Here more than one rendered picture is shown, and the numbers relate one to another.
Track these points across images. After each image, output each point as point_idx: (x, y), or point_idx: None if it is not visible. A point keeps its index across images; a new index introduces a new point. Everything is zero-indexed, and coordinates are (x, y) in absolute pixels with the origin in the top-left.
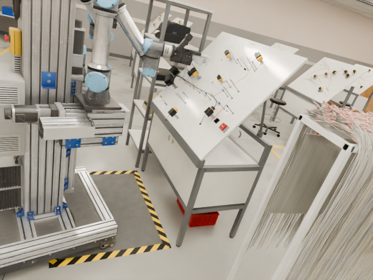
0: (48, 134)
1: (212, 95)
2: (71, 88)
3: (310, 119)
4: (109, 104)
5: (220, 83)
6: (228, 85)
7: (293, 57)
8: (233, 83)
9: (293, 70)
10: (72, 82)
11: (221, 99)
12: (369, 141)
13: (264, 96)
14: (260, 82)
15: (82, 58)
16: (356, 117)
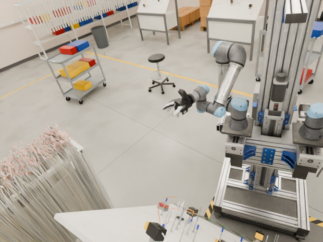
0: None
1: (201, 216)
2: (259, 116)
3: (76, 144)
4: (227, 127)
5: None
6: (194, 236)
7: (80, 226)
8: (176, 209)
9: (82, 211)
10: (259, 112)
11: (194, 235)
12: (45, 133)
13: (123, 209)
14: (138, 225)
15: (270, 103)
16: (49, 130)
